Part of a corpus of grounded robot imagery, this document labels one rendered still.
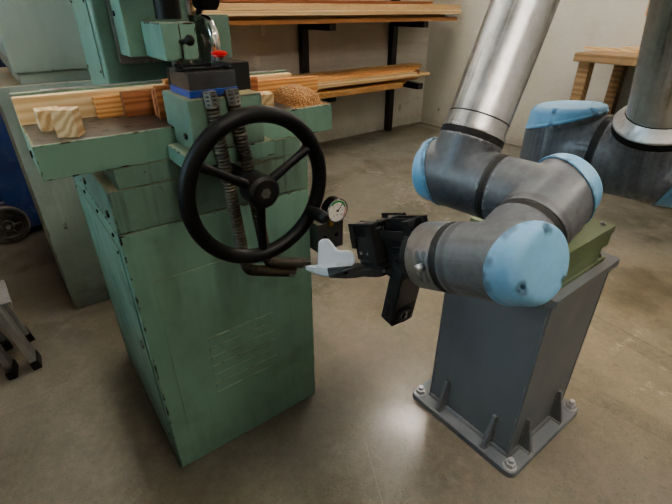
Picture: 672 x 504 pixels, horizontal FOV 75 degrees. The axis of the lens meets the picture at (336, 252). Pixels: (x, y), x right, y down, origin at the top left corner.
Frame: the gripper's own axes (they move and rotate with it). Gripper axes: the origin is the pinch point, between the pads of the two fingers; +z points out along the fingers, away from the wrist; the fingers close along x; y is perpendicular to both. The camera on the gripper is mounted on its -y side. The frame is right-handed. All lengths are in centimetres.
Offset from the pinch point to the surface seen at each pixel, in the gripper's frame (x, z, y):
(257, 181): 8.2, 8.6, 15.7
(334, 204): -18.3, 26.5, 5.7
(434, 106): -324, 264, 43
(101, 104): 23, 38, 36
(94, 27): 18, 52, 55
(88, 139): 29.4, 25.0, 28.4
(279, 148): -7.6, 27.5, 21.1
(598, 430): -75, -3, -77
